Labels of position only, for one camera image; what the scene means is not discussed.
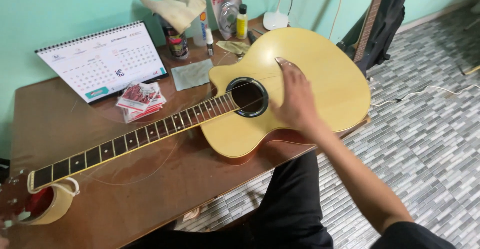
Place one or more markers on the person's right hand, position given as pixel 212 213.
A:
pixel 298 99

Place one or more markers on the person's right fingers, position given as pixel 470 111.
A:
pixel 291 77

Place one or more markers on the yellow acoustic guitar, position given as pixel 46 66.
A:
pixel 318 76

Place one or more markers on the black hand tool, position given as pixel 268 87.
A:
pixel 251 36

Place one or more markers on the white desk lamp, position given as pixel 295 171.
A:
pixel 275 20

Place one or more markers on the yellow-green cloth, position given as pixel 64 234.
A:
pixel 233 46

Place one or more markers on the yellow bottle black cap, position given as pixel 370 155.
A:
pixel 242 24

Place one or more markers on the small white bottle black cap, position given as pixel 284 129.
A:
pixel 209 42

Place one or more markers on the guitar neck with frets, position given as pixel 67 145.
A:
pixel 369 20

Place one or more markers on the clear blister pack red card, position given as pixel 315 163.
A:
pixel 225 5

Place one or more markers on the grey cleaning cloth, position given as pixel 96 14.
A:
pixel 192 74

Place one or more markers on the white plastic bottle blue label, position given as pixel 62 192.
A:
pixel 200 31

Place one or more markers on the black guitar bag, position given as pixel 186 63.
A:
pixel 390 24

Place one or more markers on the dark spray can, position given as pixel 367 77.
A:
pixel 177 42

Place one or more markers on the person's black trousers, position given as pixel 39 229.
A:
pixel 292 204

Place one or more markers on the beige rag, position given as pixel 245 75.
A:
pixel 178 9

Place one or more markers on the wooden stick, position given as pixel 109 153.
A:
pixel 472 69

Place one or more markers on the white desk calendar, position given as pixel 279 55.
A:
pixel 101 59

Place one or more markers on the person's black sleeve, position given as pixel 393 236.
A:
pixel 408 237

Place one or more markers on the beige masking tape roll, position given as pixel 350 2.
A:
pixel 60 206

